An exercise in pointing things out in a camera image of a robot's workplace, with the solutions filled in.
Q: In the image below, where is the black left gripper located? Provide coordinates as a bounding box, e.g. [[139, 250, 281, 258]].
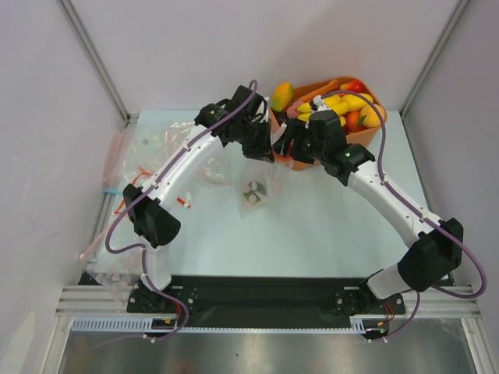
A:
[[237, 118, 274, 164]]

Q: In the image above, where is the clear red-dotted zip bag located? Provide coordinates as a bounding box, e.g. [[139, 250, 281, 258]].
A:
[[238, 125, 294, 217]]

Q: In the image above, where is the green red toy mango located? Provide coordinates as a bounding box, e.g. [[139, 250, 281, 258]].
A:
[[242, 180, 267, 206]]

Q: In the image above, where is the yellow toy banana bunch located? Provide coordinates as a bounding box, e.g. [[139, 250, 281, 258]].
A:
[[298, 93, 373, 126]]

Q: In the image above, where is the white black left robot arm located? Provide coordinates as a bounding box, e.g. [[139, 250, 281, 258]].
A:
[[123, 80, 274, 312]]

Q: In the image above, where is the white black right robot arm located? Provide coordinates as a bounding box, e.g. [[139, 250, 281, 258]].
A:
[[271, 111, 463, 312]]

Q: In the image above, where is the clear zip bag pile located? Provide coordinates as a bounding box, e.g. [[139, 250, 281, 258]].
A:
[[101, 120, 196, 188]]

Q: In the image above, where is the pink toy peach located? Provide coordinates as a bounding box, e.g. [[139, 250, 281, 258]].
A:
[[286, 101, 312, 118]]

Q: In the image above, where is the yellow green toy mango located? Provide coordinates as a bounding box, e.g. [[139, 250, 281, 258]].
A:
[[271, 82, 294, 111]]

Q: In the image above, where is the orange plastic fruit basket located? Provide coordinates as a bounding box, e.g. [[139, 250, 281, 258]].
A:
[[269, 76, 384, 147]]

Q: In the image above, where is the orange toy carrot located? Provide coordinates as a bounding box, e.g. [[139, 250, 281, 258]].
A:
[[296, 79, 339, 102]]

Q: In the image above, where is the yellow orange toy peach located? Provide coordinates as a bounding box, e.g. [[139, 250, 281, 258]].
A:
[[357, 104, 387, 129]]

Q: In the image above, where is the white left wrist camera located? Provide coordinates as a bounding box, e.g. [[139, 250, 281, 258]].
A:
[[256, 96, 271, 123]]

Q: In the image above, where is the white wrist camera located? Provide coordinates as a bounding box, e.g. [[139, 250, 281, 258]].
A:
[[309, 95, 330, 114], [256, 96, 271, 123]]

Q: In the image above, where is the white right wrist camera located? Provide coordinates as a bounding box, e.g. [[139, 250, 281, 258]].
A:
[[309, 95, 330, 114]]

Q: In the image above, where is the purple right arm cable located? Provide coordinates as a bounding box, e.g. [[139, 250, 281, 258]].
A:
[[319, 90, 488, 342]]

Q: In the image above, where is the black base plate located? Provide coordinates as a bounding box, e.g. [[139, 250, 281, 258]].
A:
[[77, 273, 456, 329]]

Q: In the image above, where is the aluminium front rail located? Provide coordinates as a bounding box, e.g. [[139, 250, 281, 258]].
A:
[[55, 285, 481, 319]]

